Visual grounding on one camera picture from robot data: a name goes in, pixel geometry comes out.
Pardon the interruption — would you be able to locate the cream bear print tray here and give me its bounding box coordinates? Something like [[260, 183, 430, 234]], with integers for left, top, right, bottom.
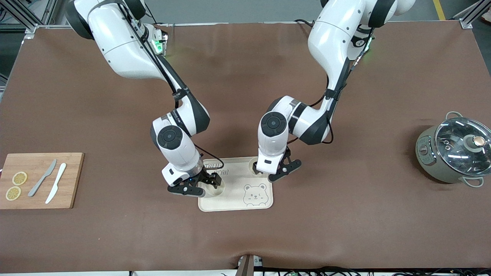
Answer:
[[198, 156, 274, 212]]

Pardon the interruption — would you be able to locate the brown table cover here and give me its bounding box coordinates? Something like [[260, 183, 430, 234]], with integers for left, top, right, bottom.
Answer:
[[0, 21, 491, 273]]

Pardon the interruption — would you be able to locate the bamboo cutting board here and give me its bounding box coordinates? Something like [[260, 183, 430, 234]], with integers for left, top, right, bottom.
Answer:
[[0, 153, 85, 210]]

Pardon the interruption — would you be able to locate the white plastic knife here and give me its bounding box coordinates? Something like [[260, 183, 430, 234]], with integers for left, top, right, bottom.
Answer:
[[45, 163, 67, 204]]

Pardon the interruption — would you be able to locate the grey plastic knife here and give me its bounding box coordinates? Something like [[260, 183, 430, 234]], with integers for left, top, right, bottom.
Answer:
[[28, 159, 58, 197]]

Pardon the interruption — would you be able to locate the sage green electric pot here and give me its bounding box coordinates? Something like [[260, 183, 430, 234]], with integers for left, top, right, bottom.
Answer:
[[415, 111, 491, 188]]

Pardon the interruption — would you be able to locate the glass pot lid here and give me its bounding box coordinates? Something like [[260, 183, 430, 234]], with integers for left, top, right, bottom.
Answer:
[[435, 117, 491, 177]]

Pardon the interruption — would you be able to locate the grey brown mounting bracket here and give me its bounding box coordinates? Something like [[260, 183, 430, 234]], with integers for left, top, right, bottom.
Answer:
[[236, 254, 264, 276]]

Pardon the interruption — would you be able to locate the black cable bundle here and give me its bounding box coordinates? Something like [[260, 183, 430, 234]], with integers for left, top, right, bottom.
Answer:
[[222, 266, 491, 276]]

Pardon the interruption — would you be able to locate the silver aluminium frame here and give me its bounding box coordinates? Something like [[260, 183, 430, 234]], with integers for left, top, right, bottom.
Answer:
[[453, 0, 491, 30], [0, 0, 58, 35]]

